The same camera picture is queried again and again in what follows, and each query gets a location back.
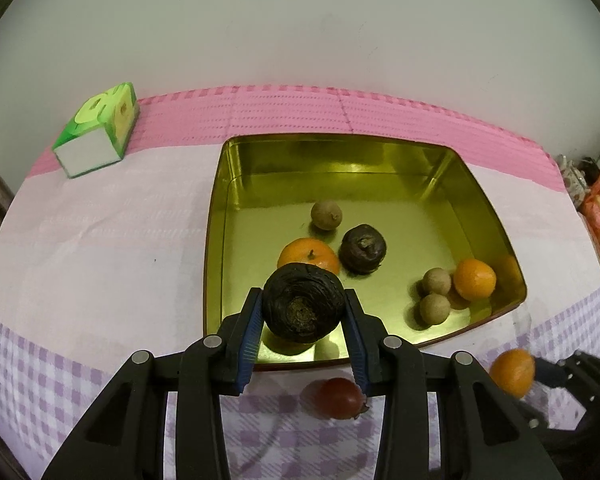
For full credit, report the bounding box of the gold metal tray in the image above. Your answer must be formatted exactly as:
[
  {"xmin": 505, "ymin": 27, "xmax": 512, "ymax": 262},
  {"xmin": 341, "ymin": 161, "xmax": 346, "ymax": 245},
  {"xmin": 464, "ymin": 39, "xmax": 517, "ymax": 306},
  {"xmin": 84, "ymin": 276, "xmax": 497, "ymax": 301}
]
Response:
[{"xmin": 201, "ymin": 133, "xmax": 527, "ymax": 372}]

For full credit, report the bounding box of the floral ceramic pot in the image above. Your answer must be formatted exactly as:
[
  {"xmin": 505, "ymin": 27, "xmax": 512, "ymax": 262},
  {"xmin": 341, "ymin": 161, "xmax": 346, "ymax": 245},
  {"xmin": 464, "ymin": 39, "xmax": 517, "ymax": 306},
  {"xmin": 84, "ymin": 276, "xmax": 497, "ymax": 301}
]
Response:
[{"xmin": 560, "ymin": 155, "xmax": 588, "ymax": 206}]

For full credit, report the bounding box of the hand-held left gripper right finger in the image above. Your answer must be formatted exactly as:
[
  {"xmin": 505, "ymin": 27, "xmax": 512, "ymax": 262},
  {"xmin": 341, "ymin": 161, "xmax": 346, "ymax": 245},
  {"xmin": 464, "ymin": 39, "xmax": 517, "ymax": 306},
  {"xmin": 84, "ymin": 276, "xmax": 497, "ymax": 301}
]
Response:
[{"xmin": 344, "ymin": 288, "xmax": 563, "ymax": 480}]

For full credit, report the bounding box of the red tomato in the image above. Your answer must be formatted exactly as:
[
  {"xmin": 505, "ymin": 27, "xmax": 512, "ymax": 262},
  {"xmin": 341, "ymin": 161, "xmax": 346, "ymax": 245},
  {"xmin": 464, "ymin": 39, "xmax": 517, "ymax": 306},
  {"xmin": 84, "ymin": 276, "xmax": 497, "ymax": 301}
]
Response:
[{"xmin": 312, "ymin": 378, "xmax": 371, "ymax": 420}]

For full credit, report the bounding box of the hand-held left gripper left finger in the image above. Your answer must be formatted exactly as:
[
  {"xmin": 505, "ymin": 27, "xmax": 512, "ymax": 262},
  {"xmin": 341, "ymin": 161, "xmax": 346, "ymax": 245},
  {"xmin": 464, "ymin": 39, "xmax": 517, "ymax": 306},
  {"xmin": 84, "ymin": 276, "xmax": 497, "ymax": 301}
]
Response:
[{"xmin": 40, "ymin": 287, "xmax": 263, "ymax": 480}]

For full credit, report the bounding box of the orange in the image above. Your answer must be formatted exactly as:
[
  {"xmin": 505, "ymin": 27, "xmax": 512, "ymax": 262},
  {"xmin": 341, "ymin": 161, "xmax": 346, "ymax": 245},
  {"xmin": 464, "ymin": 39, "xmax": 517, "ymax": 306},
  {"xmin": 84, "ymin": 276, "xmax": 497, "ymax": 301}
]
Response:
[
  {"xmin": 277, "ymin": 237, "xmax": 341, "ymax": 276},
  {"xmin": 453, "ymin": 258, "xmax": 497, "ymax": 301},
  {"xmin": 489, "ymin": 349, "xmax": 536, "ymax": 399}
]

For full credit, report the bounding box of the pink and purple checked tablecloth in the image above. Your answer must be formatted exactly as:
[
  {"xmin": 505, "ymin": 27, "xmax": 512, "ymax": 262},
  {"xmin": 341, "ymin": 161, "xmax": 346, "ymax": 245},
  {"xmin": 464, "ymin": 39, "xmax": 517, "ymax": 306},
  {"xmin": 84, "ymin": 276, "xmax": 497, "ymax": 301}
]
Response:
[{"xmin": 0, "ymin": 85, "xmax": 600, "ymax": 480}]

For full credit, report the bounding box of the small brown longan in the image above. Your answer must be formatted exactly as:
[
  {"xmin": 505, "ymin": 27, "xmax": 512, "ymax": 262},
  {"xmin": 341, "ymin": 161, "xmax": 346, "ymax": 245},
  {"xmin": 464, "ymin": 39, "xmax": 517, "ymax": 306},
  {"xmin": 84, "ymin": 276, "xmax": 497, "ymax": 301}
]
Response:
[
  {"xmin": 419, "ymin": 293, "xmax": 451, "ymax": 325},
  {"xmin": 311, "ymin": 200, "xmax": 343, "ymax": 231},
  {"xmin": 422, "ymin": 267, "xmax": 452, "ymax": 296}
]

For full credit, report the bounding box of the dark water chestnut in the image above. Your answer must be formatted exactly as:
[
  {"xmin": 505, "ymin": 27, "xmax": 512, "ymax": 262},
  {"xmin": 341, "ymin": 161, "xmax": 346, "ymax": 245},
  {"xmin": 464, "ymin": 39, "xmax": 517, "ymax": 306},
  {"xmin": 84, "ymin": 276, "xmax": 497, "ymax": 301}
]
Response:
[
  {"xmin": 339, "ymin": 224, "xmax": 387, "ymax": 275},
  {"xmin": 262, "ymin": 262, "xmax": 346, "ymax": 344}
]

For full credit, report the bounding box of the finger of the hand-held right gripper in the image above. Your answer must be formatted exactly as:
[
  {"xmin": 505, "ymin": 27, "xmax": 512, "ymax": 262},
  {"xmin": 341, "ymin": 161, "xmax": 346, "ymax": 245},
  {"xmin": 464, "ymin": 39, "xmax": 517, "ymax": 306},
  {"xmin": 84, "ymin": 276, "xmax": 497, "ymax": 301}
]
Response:
[
  {"xmin": 532, "ymin": 354, "xmax": 600, "ymax": 404},
  {"xmin": 512, "ymin": 399, "xmax": 552, "ymax": 431}
]

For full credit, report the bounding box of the green tissue box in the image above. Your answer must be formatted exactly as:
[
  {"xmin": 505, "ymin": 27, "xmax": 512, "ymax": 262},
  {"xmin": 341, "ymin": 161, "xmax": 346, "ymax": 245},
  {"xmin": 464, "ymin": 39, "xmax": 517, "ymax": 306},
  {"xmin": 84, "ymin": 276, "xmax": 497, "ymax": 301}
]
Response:
[{"xmin": 51, "ymin": 81, "xmax": 140, "ymax": 179}]

